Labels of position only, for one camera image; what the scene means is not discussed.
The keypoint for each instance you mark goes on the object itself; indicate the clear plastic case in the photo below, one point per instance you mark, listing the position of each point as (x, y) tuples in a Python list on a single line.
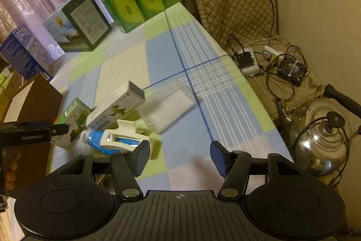
[(165, 105)]

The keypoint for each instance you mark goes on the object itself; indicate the small black fan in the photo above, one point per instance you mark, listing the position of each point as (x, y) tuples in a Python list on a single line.
[(291, 70)]

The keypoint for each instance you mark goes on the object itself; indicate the milk carton box with cow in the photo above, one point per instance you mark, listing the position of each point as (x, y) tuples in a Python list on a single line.
[(78, 26)]

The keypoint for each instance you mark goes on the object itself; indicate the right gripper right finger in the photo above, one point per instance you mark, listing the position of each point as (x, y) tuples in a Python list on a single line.
[(234, 168)]

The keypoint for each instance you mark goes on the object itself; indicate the blue tall carton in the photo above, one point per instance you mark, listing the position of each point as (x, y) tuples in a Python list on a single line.
[(26, 54)]

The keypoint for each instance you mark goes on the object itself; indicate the green medicine box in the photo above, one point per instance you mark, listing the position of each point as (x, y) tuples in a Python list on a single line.
[(75, 118)]

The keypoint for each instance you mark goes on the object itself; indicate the white power strip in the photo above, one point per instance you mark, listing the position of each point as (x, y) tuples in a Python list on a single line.
[(247, 62)]

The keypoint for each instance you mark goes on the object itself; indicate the blue cream tube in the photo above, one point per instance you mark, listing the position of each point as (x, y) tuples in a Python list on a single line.
[(107, 142)]

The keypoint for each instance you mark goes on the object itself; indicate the left hand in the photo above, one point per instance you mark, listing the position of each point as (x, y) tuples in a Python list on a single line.
[(10, 171)]

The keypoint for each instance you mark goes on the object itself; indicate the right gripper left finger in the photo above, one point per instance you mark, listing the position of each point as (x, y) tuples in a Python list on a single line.
[(126, 167)]

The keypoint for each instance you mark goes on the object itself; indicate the brown cardboard storage box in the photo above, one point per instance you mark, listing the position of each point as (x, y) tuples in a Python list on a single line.
[(36, 100)]

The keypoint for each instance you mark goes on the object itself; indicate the white ointment box with parrot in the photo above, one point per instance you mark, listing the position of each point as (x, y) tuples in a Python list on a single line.
[(116, 106)]

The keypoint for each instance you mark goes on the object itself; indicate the checkered bed sheet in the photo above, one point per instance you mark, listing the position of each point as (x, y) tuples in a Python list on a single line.
[(189, 82)]

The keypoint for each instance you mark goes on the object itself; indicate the stainless steel kettle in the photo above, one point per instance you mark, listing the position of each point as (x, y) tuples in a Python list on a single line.
[(315, 133)]

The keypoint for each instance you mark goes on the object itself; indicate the white hair claw clip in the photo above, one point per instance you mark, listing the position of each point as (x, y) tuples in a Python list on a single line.
[(128, 129)]

